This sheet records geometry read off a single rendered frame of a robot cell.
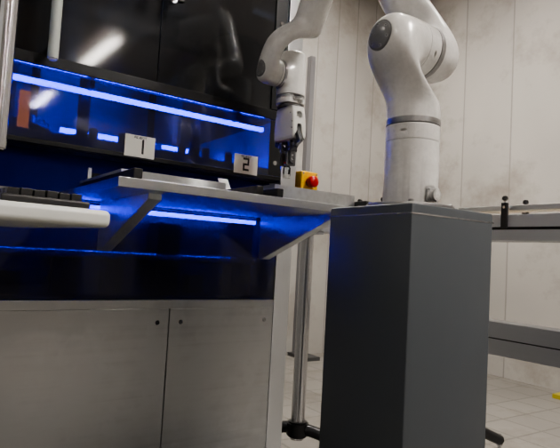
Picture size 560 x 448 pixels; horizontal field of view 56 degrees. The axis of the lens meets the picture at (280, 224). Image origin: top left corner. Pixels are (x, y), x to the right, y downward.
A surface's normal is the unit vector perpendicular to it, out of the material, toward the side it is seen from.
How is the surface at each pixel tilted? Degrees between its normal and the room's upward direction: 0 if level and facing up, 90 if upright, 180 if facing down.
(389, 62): 128
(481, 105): 90
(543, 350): 90
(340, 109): 90
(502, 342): 90
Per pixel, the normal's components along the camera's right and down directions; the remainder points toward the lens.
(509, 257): -0.83, -0.08
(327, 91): 0.55, -0.02
